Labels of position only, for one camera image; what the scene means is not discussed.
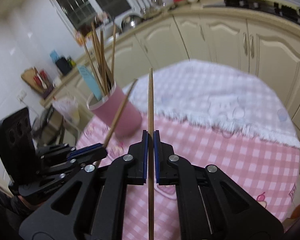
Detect chopstick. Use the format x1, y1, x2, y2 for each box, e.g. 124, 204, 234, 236
100, 30, 114, 94
91, 21, 109, 95
103, 79, 138, 150
80, 34, 106, 96
111, 23, 116, 85
148, 68, 154, 240

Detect pink utensil cup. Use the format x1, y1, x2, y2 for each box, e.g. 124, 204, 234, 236
86, 81, 143, 138

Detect cream lower kitchen cabinets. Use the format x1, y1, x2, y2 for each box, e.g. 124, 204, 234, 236
39, 0, 300, 181

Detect person's left hand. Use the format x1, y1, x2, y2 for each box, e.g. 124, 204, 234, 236
18, 196, 44, 210

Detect white plastic bag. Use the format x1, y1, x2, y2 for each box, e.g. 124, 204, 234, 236
52, 96, 80, 125

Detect pink checkered tablecloth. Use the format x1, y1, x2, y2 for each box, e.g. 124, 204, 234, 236
70, 116, 300, 239

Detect teal spatula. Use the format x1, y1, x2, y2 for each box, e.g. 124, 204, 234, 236
77, 65, 102, 100

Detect black knife block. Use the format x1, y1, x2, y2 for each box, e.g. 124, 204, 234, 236
55, 57, 72, 76

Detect wooden cutting board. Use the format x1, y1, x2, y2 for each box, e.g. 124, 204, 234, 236
20, 68, 44, 95

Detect white fringed cloth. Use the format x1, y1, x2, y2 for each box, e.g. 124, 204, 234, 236
122, 59, 300, 151

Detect steel wok in sink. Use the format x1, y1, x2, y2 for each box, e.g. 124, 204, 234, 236
121, 14, 144, 31

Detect black gas stove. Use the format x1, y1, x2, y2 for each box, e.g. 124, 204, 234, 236
223, 0, 300, 26

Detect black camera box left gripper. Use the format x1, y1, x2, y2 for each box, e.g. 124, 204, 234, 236
0, 107, 39, 184

